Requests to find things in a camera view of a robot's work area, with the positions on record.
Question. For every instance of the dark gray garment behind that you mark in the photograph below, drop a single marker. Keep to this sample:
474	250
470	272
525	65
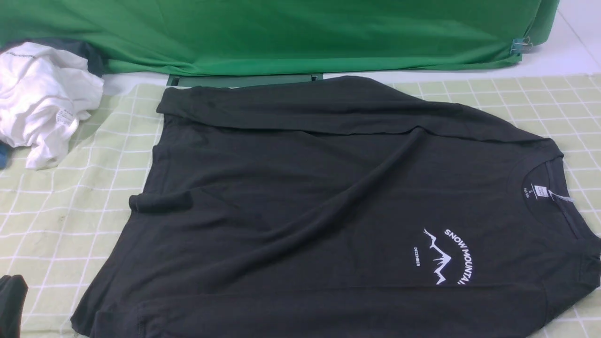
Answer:
78	47

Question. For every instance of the crumpled white shirt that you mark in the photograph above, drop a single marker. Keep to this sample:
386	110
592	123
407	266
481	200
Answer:
45	94

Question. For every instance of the light green checkered tablecloth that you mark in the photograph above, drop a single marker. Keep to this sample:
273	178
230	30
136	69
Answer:
59	225

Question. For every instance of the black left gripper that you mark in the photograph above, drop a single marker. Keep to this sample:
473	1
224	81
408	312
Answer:
13	291

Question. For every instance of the green backdrop cloth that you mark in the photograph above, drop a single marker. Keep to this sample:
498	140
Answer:
272	37

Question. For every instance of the blue object at edge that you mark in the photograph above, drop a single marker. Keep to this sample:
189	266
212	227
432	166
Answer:
4	155

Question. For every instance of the dark gray long-sleeve top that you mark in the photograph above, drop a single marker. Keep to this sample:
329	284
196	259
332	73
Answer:
341	208

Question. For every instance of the teal binder clip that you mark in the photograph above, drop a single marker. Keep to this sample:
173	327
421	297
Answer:
520	46

